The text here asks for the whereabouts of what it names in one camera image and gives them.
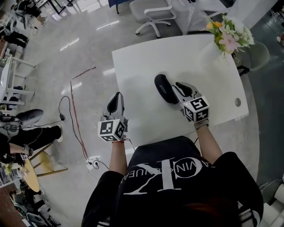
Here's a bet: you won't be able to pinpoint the white office chair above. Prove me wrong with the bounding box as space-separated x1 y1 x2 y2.
130 0 178 38

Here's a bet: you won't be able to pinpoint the person's left forearm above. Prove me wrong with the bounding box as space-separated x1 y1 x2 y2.
108 141 128 176

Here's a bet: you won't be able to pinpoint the grey shell chair black legs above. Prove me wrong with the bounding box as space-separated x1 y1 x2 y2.
236 41 270 77

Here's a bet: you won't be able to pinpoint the white power strip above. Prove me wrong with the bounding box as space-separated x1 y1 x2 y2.
86 156 102 170

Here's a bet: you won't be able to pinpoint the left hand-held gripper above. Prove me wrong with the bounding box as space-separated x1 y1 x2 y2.
97 92 129 143

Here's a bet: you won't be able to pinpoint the white thin cable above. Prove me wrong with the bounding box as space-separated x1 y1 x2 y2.
259 178 281 193

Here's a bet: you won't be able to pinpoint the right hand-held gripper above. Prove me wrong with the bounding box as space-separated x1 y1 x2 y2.
172 81 210 123

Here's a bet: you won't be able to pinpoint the black cable with adapter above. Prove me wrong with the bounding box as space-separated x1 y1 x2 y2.
59 95 92 165

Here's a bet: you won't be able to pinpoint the black frame table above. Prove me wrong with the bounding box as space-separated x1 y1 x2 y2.
47 0 75 15

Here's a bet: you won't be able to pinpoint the round wooden table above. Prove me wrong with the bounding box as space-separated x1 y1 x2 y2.
21 158 40 193

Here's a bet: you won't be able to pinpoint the yellow wooden stool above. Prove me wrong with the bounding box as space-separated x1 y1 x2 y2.
28 143 68 178

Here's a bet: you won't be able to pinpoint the white side table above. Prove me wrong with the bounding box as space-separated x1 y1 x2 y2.
0 55 36 105

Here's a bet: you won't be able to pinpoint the person's right forearm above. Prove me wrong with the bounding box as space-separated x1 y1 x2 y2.
195 125 224 164

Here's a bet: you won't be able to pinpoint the blue cloth covered table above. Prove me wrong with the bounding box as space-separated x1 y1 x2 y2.
108 0 134 14

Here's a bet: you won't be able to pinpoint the black printed T-shirt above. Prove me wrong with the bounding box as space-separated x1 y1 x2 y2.
81 135 264 227

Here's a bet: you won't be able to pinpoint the white vase with flowers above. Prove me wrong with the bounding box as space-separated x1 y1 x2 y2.
201 14 255 65

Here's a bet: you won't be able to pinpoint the grey knit glove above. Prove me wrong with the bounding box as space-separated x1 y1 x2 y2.
193 119 210 129

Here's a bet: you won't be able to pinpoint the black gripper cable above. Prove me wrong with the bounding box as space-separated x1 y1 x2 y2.
123 138 135 154

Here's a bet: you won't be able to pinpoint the white metal shelf frame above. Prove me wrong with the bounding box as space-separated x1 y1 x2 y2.
170 0 229 36

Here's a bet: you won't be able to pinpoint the grey padded chair seat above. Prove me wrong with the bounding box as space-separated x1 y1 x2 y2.
16 109 44 127

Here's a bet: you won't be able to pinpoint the black glasses case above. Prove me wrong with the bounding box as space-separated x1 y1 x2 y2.
154 74 179 104

